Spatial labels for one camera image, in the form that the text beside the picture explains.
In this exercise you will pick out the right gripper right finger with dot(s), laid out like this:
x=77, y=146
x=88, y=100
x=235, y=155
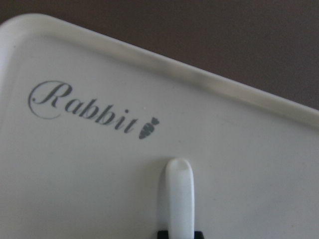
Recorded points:
x=198, y=235

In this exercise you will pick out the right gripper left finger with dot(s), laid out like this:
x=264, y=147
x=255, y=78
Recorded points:
x=162, y=235

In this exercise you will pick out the white ceramic spoon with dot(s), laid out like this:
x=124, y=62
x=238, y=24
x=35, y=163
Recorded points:
x=180, y=199

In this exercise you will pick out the cream rabbit tray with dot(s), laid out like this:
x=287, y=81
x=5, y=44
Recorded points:
x=88, y=124

